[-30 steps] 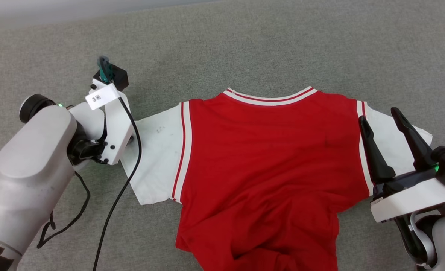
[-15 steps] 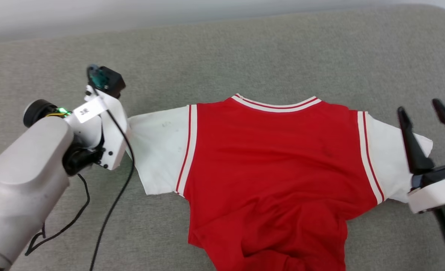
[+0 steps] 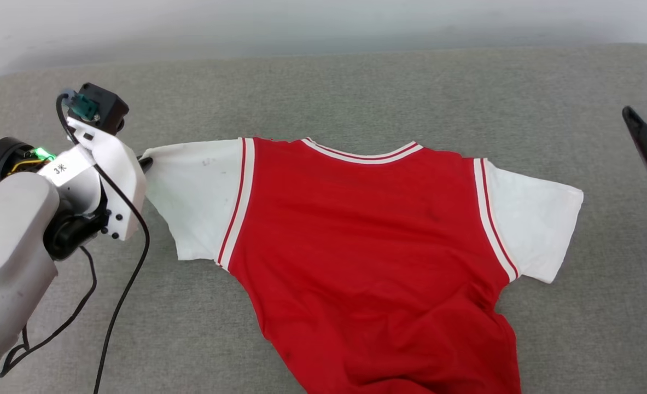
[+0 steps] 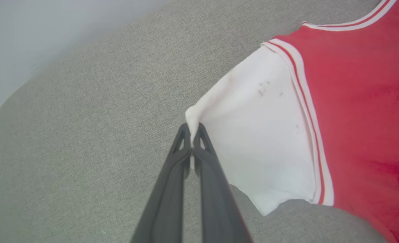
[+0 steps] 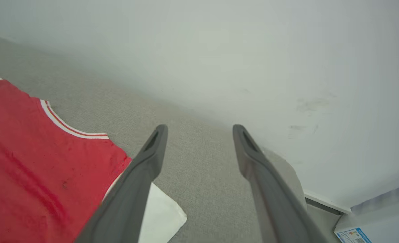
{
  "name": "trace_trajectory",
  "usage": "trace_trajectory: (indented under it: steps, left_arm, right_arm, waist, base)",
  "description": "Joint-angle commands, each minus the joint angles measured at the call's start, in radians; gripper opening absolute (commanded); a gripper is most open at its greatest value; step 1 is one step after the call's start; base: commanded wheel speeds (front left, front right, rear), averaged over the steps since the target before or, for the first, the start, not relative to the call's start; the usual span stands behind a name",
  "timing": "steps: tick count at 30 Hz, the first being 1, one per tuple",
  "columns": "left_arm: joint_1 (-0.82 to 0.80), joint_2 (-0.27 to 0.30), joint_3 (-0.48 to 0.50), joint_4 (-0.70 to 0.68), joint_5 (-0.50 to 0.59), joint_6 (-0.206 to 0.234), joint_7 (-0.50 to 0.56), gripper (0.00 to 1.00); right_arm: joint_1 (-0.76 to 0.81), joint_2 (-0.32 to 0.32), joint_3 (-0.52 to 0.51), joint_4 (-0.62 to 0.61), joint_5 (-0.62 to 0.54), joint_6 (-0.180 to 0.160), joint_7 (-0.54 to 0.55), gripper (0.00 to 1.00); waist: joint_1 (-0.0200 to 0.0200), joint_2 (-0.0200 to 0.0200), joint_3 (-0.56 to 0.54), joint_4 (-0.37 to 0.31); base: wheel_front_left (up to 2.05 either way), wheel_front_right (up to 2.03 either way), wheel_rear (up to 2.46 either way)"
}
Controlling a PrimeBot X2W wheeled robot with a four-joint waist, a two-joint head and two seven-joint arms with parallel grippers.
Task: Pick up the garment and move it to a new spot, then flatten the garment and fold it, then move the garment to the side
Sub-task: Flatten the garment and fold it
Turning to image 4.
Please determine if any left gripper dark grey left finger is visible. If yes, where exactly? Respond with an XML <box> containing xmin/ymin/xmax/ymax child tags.
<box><xmin>131</xmin><ymin>123</ymin><xmax>192</xmax><ymax>243</ymax></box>

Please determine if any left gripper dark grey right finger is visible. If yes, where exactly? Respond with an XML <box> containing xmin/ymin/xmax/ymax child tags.
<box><xmin>193</xmin><ymin>123</ymin><xmax>252</xmax><ymax>243</ymax></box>

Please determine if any red and white jersey shirt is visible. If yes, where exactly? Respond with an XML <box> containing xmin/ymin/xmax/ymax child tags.
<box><xmin>185</xmin><ymin>0</ymin><xmax>399</xmax><ymax>243</ymax></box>

